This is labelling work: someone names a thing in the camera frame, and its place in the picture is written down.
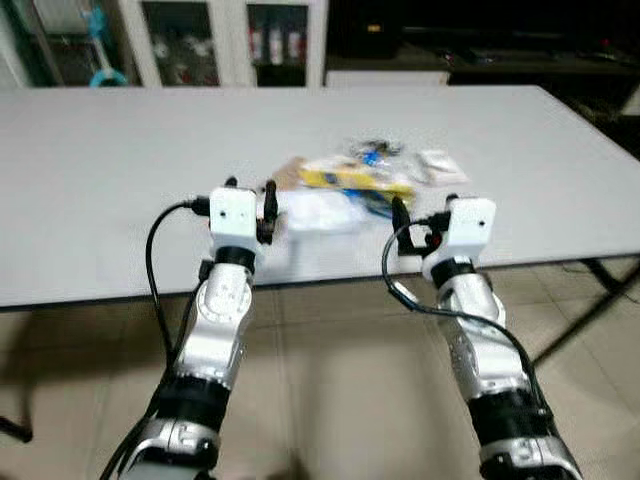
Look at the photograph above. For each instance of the light blue plastic tool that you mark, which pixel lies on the light blue plastic tool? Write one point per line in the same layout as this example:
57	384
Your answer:
100	60

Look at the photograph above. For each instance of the small folded brown cardboard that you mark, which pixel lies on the small folded brown cardboard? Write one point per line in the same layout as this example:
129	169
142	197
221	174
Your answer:
290	173

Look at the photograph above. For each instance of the torn white printed packet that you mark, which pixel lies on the torn white printed packet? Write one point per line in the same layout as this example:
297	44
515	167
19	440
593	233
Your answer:
438	166

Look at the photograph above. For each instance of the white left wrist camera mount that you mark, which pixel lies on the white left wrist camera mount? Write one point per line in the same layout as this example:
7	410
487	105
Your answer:
233	218

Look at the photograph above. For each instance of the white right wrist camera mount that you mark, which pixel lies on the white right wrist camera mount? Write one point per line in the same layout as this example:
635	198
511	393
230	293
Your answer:
470	228

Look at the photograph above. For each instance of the black bench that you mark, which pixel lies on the black bench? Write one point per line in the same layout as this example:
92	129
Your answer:
500	45

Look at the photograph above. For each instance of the black table leg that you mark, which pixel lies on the black table leg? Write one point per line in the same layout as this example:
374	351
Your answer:
12	430
570	315

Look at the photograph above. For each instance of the white plastic tray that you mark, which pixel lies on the white plastic tray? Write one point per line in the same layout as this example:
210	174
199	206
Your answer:
320	212

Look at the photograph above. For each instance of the blue yellow snack bag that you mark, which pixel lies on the blue yellow snack bag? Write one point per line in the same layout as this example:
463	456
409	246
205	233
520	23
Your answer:
350	180

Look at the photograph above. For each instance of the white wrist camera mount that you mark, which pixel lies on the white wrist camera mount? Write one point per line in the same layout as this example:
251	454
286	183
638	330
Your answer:
470	228
233	218

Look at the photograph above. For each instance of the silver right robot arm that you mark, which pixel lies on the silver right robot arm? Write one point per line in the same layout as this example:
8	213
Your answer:
485	350

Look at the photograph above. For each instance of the clear bottle blue label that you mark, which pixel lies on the clear bottle blue label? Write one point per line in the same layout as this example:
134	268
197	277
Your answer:
375	153

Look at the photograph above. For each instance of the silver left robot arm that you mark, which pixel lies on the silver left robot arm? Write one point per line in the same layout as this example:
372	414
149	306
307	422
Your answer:
215	330

